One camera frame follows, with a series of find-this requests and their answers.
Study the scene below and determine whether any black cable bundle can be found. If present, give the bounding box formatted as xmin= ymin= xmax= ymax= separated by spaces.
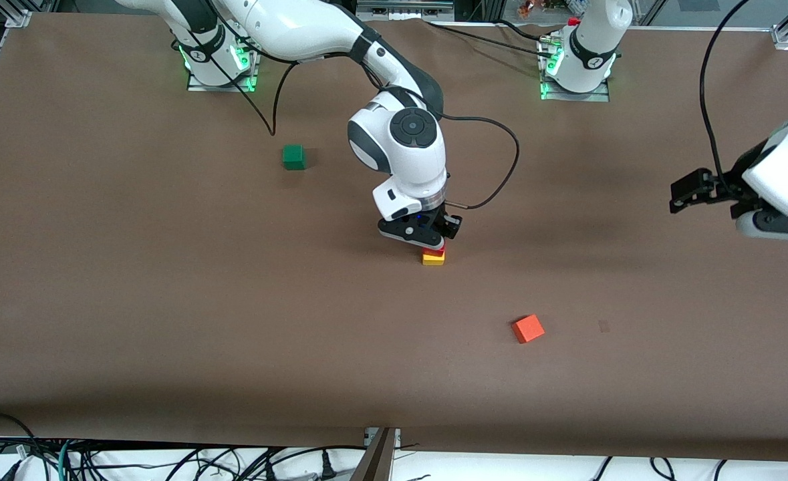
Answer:
xmin=66 ymin=444 xmax=368 ymax=481

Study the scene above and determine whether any black cable on table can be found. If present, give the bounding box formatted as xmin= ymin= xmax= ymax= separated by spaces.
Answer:
xmin=497 ymin=19 xmax=547 ymax=42
xmin=427 ymin=22 xmax=555 ymax=59

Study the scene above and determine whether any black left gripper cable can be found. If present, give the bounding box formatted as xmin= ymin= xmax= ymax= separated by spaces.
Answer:
xmin=699 ymin=0 xmax=750 ymax=193

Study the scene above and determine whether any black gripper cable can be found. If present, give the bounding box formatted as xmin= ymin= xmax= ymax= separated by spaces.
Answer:
xmin=699 ymin=0 xmax=750 ymax=193
xmin=427 ymin=94 xmax=521 ymax=210

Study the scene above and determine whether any grey electronics box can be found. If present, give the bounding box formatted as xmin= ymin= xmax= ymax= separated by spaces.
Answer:
xmin=356 ymin=0 xmax=456 ymax=21

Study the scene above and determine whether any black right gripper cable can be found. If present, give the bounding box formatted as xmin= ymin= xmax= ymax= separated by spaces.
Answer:
xmin=427 ymin=94 xmax=521 ymax=210

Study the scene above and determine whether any black floor cable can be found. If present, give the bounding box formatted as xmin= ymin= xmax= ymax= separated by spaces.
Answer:
xmin=589 ymin=456 xmax=730 ymax=481
xmin=0 ymin=412 xmax=41 ymax=468

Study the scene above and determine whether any black right arm base cable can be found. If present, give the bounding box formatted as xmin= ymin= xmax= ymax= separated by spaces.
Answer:
xmin=193 ymin=20 xmax=301 ymax=137

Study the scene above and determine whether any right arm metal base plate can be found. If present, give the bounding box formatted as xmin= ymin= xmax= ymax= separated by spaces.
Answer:
xmin=186 ymin=40 xmax=261 ymax=93

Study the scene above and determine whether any orange wooden block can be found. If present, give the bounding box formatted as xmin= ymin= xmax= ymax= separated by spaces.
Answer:
xmin=511 ymin=314 xmax=546 ymax=345

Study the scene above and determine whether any aluminium frame profile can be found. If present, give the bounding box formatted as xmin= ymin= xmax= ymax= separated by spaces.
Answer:
xmin=349 ymin=427 xmax=402 ymax=481

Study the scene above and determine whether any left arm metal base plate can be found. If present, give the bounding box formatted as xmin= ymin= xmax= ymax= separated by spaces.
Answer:
xmin=539 ymin=63 xmax=612 ymax=103

